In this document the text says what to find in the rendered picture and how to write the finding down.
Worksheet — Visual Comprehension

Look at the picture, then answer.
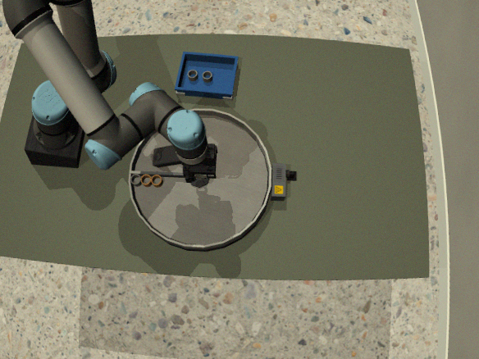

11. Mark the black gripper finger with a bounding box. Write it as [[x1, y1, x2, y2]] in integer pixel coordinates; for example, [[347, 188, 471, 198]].
[[185, 174, 207, 183]]

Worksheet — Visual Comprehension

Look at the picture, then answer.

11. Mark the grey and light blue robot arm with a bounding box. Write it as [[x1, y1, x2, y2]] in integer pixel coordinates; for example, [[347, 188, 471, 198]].
[[2, 0, 208, 170]]

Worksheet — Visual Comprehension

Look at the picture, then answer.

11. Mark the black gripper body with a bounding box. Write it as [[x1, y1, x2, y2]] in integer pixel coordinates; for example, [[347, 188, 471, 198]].
[[181, 143, 217, 179]]

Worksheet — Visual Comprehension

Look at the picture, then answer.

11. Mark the blue crate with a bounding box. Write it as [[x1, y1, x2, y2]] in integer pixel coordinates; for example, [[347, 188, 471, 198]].
[[175, 52, 239, 101]]

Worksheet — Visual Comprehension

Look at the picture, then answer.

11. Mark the grey metal cylinder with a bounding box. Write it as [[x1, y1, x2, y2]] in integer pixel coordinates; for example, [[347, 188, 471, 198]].
[[203, 71, 212, 83], [188, 70, 198, 81], [130, 174, 142, 187]]

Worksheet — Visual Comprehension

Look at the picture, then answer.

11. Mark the bronze bushing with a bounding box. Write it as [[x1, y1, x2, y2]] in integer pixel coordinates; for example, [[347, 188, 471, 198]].
[[141, 175, 152, 187], [151, 175, 163, 188]]

